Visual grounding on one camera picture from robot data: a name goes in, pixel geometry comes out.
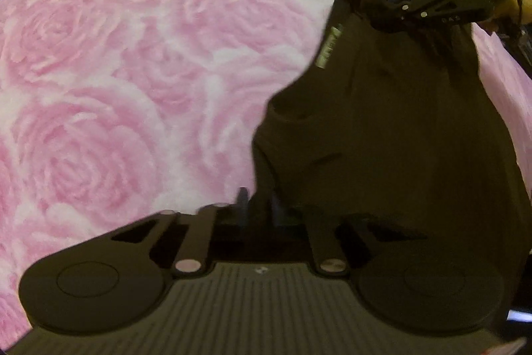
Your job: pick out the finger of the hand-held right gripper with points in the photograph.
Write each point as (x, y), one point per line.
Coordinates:
(453, 1)

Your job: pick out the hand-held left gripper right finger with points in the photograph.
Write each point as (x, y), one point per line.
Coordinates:
(275, 211)

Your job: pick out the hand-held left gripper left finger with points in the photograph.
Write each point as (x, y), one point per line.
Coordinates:
(243, 203)

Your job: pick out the black t-shirt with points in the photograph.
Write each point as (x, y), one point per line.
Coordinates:
(395, 130)

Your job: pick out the pink rose blanket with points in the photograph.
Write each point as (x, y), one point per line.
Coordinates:
(124, 89)

